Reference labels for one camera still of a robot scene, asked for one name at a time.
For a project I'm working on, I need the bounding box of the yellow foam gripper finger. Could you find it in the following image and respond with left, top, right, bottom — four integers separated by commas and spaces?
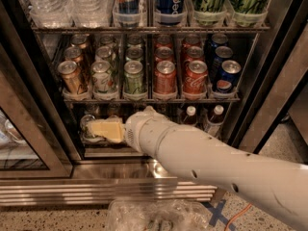
87, 116, 124, 143

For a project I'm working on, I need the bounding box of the green soda can front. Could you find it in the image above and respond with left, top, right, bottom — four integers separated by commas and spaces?
124, 61, 144, 94

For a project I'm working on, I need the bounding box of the green soda can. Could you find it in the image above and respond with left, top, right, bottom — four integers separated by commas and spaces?
127, 34, 144, 48
124, 61, 144, 94
125, 47, 143, 62

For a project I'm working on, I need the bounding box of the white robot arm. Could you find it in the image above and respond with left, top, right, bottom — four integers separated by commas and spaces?
87, 106, 308, 231

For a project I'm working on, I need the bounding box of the silver can bottom left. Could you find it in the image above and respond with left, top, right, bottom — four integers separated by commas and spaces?
80, 115, 95, 139

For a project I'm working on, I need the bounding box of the white green can front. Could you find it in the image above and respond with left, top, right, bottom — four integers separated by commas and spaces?
91, 61, 115, 93

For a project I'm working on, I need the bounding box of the white green can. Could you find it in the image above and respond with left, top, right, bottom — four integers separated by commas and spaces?
91, 61, 115, 93
95, 45, 116, 67
99, 35, 118, 52

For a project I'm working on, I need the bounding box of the gold can front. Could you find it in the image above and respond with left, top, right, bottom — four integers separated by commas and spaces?
57, 61, 88, 94

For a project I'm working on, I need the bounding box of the gold can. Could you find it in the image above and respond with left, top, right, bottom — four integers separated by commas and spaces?
70, 34, 92, 62
57, 61, 88, 94
63, 45, 90, 82

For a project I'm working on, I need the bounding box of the orange soda can front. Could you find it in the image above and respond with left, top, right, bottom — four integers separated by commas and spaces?
154, 61, 176, 94

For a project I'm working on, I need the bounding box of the white green can middle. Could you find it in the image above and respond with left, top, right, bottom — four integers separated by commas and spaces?
95, 45, 116, 67

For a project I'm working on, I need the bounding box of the green soda can middle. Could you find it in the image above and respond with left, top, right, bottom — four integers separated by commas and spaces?
125, 47, 143, 62

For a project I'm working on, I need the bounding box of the glass fridge door left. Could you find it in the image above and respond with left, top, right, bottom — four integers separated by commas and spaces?
0, 45, 72, 180

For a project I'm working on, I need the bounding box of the gold can middle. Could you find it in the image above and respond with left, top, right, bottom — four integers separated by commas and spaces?
63, 45, 90, 82

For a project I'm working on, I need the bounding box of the white green can rear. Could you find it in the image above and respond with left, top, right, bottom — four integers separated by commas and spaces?
99, 35, 118, 52

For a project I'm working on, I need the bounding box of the green soda can rear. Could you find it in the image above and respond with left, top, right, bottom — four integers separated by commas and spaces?
127, 34, 144, 48

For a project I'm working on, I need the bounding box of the gold can rear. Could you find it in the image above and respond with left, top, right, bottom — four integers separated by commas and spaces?
70, 34, 92, 62

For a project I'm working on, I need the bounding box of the red cola can front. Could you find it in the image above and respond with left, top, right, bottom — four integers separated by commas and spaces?
183, 61, 208, 94

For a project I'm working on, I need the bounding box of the red cola can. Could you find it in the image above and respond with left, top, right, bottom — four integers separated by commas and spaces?
183, 61, 208, 94
181, 46, 204, 69
181, 34, 201, 49

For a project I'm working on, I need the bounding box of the orange soda can rear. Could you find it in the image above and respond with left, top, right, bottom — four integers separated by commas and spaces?
155, 34, 173, 48

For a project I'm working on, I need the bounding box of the red cola can middle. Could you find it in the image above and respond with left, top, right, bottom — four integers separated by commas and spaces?
181, 46, 204, 69

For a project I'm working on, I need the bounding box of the red cola can rear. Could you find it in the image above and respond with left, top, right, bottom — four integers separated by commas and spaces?
181, 34, 201, 49

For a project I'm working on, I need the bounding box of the blue pepsi can front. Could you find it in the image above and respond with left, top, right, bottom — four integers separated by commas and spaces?
214, 60, 242, 93

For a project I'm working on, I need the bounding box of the blue pepsi can middle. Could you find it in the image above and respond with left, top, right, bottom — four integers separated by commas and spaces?
209, 46, 233, 82

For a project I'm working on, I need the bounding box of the stainless steel fridge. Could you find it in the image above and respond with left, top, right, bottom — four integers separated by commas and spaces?
0, 0, 308, 206

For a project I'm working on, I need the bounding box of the red bull tall can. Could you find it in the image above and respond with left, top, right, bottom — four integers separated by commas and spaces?
114, 0, 143, 28

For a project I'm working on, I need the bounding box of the blue pepsi can rear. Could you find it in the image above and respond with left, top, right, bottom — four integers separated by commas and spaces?
204, 33, 228, 62

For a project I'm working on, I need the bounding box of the tall blue pepsi can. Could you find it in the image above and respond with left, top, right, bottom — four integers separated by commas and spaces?
155, 0, 184, 25

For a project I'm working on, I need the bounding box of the green tall can left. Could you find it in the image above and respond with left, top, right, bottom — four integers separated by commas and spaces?
192, 0, 225, 26

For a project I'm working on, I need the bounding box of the green tall can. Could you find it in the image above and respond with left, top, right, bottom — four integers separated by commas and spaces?
229, 0, 269, 27
192, 0, 225, 26

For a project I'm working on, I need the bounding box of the green tall can right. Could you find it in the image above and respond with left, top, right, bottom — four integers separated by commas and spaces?
229, 0, 269, 27

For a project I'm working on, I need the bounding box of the brown bottle white cap left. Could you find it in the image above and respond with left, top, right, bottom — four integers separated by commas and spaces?
180, 106, 197, 126

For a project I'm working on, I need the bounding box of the brown bottle white cap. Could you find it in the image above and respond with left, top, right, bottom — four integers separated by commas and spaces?
180, 106, 197, 126
203, 105, 224, 137

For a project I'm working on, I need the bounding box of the clear plastic bin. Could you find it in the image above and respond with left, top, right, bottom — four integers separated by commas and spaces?
106, 199, 209, 231

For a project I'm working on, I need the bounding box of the brown bottle white cap right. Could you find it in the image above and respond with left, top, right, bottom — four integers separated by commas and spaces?
203, 105, 224, 137

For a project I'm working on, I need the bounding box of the clear water bottle right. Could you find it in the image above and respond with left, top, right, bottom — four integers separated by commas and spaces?
72, 0, 114, 28

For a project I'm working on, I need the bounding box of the clear water bottle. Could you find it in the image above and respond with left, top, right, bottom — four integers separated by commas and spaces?
29, 0, 72, 28
72, 0, 114, 28

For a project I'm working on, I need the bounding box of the blue tape cross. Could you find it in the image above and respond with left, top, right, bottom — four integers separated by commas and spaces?
203, 199, 236, 231

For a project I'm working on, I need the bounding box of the clear water bottle left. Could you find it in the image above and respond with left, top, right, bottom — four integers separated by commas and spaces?
29, 0, 72, 28

